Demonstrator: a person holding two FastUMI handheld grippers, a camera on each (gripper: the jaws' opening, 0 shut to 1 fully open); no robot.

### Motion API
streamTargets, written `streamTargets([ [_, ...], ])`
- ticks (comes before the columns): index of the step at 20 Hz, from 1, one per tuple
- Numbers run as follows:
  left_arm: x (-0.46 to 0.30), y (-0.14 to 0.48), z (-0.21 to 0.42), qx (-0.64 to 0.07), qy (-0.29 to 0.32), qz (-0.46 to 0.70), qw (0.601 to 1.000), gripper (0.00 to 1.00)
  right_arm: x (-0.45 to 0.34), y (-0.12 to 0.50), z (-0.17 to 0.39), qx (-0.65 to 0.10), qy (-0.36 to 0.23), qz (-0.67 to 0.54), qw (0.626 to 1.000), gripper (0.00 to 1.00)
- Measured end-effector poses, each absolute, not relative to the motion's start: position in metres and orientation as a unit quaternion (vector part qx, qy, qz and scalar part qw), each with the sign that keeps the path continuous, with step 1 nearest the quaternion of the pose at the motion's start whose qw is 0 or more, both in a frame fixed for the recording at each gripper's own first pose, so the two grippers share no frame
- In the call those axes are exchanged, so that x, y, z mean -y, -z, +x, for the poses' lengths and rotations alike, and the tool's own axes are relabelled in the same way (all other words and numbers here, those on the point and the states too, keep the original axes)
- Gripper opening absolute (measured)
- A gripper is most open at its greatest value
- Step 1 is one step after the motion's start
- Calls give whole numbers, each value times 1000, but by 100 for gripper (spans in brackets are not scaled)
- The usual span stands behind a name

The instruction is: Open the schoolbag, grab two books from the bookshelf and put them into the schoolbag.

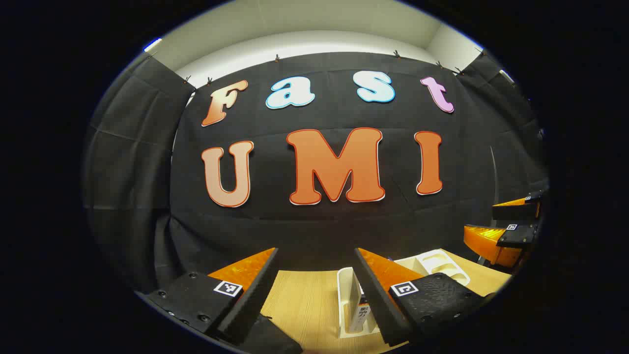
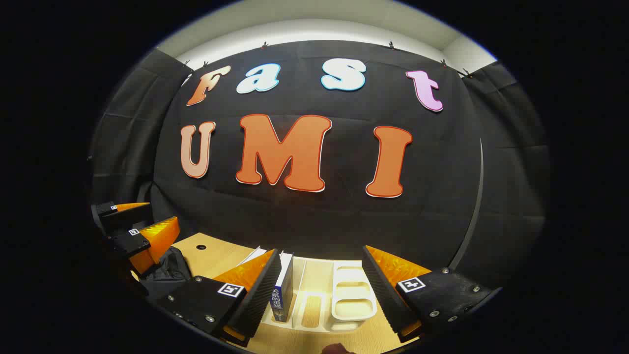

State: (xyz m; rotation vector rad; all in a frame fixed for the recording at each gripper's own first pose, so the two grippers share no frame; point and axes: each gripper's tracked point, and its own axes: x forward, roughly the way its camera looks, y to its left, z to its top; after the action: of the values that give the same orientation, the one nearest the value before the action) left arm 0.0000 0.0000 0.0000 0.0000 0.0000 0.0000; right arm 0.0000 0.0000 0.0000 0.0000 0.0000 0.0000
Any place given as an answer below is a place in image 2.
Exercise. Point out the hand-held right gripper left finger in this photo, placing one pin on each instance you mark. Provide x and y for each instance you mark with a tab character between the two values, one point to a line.
263	290

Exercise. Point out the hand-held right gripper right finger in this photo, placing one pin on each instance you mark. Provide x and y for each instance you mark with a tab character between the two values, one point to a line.
381	290

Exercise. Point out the blue book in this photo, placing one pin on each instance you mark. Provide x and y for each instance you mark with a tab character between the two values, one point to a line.
281	300

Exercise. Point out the black schoolbag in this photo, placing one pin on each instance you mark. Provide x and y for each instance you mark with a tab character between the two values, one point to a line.
169	269

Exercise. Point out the cream plastic bookshelf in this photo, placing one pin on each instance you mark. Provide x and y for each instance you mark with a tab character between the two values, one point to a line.
351	305

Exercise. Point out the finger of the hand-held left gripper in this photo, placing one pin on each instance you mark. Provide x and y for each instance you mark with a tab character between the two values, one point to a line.
130	242
125	219

